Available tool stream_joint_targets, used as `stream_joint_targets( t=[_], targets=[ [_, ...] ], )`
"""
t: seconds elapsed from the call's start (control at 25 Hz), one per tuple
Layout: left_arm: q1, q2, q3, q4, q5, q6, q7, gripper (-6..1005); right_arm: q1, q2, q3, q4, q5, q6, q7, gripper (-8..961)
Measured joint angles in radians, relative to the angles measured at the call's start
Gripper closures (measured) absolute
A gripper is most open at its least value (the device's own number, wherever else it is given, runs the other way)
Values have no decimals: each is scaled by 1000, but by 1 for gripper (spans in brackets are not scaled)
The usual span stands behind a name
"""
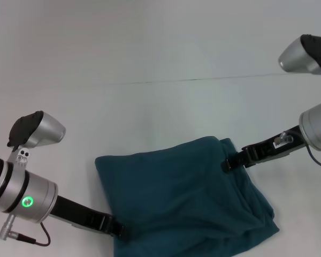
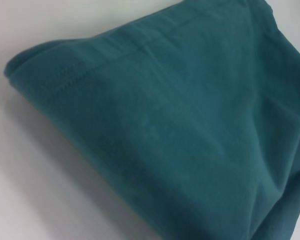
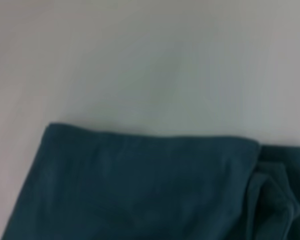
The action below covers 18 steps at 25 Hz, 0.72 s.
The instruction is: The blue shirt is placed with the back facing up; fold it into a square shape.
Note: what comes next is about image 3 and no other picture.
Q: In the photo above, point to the blue shirt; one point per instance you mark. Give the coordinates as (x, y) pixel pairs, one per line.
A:
(152, 190)

